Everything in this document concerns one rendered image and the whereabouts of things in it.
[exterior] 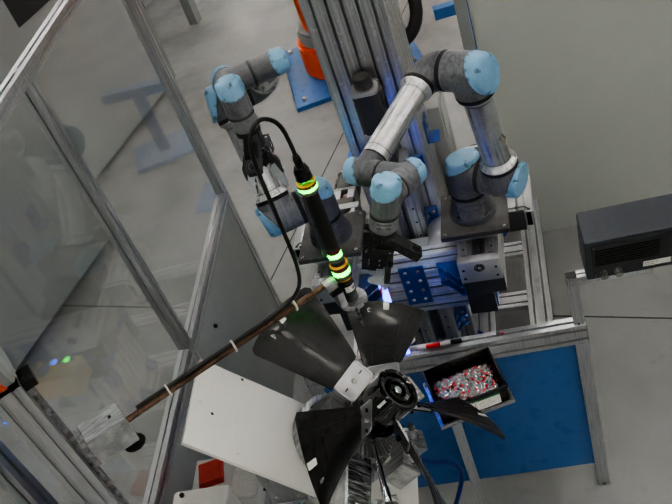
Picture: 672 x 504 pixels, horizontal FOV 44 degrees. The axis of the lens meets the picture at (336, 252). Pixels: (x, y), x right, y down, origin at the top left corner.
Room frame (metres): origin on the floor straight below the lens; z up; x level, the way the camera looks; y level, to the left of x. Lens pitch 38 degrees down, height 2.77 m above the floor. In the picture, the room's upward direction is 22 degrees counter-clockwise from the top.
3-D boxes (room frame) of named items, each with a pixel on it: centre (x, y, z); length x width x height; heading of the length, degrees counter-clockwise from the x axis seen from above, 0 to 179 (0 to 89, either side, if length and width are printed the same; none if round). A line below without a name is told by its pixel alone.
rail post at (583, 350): (1.67, -0.60, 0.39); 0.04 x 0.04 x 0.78; 74
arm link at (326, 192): (2.29, 0.00, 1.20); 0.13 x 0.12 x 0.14; 95
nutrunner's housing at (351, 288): (1.47, 0.00, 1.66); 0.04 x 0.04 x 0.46
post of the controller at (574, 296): (1.67, -0.60, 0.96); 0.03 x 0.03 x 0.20; 74
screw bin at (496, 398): (1.61, -0.21, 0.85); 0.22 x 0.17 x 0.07; 89
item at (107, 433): (1.26, 0.60, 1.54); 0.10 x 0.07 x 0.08; 109
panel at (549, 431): (1.79, -0.19, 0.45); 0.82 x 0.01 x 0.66; 74
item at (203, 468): (1.64, 0.59, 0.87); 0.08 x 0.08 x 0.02; 85
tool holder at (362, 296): (1.47, 0.01, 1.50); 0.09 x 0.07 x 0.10; 109
